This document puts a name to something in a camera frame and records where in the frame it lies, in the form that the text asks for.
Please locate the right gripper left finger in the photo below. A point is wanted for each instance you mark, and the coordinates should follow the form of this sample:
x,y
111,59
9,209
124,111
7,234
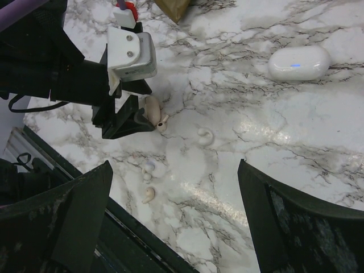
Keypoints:
x,y
48,226

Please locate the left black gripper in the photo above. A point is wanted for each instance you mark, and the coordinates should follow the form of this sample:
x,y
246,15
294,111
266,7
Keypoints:
x,y
79,81

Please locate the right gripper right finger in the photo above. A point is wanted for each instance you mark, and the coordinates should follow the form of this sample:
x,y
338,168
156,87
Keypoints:
x,y
293,231

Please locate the beige earbud charging case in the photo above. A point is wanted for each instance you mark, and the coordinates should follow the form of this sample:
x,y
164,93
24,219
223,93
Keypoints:
x,y
153,110

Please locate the beige stem earbud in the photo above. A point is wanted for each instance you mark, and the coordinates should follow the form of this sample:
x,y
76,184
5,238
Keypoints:
x,y
162,125

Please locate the white earbud charging case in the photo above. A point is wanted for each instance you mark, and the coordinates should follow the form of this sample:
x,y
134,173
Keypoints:
x,y
299,63

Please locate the beige hook earbud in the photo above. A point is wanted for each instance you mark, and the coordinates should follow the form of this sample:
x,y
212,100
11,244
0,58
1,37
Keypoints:
x,y
149,195

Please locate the white hook earbud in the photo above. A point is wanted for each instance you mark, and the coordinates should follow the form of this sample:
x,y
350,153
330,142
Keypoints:
x,y
206,136

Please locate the blue brown chips bag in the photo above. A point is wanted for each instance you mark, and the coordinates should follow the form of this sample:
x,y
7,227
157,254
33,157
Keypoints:
x,y
174,9

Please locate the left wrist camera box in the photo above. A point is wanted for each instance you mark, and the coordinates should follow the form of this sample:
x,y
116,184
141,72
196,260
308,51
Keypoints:
x,y
130,57

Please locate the aluminium rail frame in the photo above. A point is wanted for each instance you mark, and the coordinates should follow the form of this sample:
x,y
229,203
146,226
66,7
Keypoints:
x,y
18,143

